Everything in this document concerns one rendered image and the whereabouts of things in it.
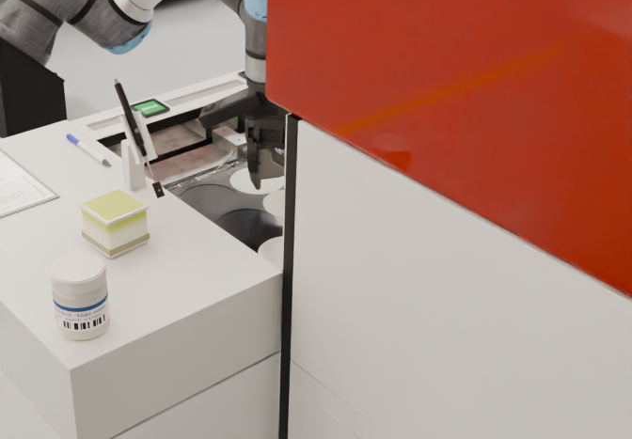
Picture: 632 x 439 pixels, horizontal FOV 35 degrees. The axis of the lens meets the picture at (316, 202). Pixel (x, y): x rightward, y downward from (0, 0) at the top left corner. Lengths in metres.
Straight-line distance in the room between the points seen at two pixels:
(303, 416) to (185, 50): 3.32
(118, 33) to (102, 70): 2.37
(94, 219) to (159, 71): 3.05
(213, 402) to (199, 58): 3.25
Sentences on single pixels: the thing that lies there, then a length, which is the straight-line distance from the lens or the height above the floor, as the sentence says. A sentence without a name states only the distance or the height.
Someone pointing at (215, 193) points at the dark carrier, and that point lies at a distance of 1.80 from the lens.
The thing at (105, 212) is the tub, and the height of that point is 1.03.
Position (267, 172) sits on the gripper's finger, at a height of 0.97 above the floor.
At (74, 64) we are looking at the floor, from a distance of 4.64.
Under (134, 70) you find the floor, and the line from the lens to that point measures 4.56.
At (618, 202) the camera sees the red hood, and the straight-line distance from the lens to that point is 1.02.
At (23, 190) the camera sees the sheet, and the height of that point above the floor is 0.97.
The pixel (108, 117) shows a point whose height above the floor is 0.96.
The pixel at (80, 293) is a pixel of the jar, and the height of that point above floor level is 1.04.
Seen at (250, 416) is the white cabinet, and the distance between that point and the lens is 1.61.
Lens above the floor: 1.81
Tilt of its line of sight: 31 degrees down
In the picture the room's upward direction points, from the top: 3 degrees clockwise
